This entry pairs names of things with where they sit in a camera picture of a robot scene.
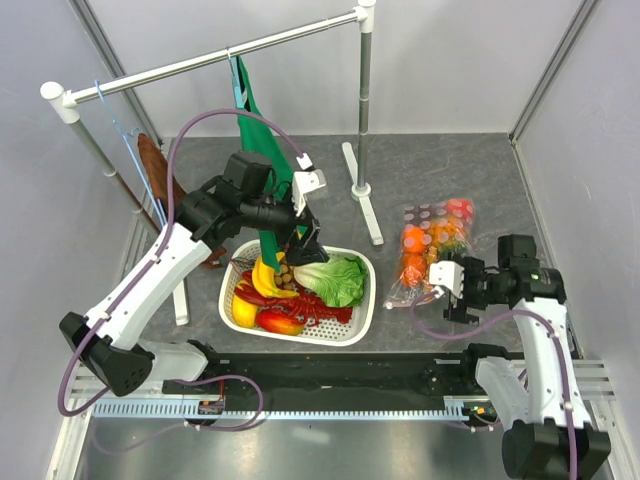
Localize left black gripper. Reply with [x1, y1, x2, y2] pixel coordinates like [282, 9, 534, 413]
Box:
[240, 190, 328, 266]

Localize orange toy pumpkin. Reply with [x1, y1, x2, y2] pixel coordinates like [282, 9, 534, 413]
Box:
[400, 253, 428, 288]

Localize clear pink zip top bag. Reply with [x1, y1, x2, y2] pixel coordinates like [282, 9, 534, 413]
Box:
[383, 199, 475, 310]

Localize toy orange fruit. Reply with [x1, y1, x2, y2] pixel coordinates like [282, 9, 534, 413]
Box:
[401, 225, 432, 254]

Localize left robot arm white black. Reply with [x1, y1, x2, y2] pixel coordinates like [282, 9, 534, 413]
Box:
[59, 152, 328, 397]

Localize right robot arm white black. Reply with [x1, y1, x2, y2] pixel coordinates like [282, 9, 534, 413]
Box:
[429, 234, 611, 479]

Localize brown toy nut cluster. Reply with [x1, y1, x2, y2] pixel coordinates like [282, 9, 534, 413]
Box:
[274, 264, 295, 291]

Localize green toy lettuce leaf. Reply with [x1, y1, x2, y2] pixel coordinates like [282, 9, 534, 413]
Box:
[294, 256, 368, 308]

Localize yellow toy bananas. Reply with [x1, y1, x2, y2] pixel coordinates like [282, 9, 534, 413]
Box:
[252, 256, 299, 298]

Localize red toy lobster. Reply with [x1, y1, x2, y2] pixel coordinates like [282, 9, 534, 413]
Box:
[234, 271, 353, 326]

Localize white perforated plastic basket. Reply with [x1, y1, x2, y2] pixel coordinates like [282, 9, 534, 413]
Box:
[218, 246, 376, 347]

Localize red yellow toy mango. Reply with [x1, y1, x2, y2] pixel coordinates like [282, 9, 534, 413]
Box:
[255, 309, 305, 336]

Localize yellow toy lemon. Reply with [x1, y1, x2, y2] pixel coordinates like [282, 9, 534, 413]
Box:
[232, 295, 259, 329]

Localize green shirt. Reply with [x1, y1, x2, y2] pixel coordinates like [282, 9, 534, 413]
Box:
[237, 59, 293, 273]

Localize blue hanger with shirt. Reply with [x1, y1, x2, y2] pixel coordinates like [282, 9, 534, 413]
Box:
[228, 56, 251, 111]

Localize brown cloth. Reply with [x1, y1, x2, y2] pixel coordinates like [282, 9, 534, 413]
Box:
[137, 133, 226, 269]

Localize white clothes rack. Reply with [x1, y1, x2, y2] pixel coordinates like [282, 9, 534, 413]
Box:
[39, 0, 385, 327]

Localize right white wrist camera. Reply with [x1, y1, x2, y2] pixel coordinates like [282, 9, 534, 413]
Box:
[428, 260, 465, 299]

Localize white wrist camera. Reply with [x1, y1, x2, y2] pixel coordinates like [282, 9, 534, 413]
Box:
[291, 153, 327, 218]
[428, 260, 465, 299]

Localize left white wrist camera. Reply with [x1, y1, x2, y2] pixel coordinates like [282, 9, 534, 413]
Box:
[291, 153, 327, 218]

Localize white slotted cable duct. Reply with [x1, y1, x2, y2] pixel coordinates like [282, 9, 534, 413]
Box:
[93, 399, 468, 422]

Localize light blue wire hanger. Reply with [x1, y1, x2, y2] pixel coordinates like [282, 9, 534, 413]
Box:
[94, 80, 167, 227]

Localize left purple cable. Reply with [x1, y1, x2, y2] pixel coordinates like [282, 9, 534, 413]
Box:
[56, 109, 307, 418]

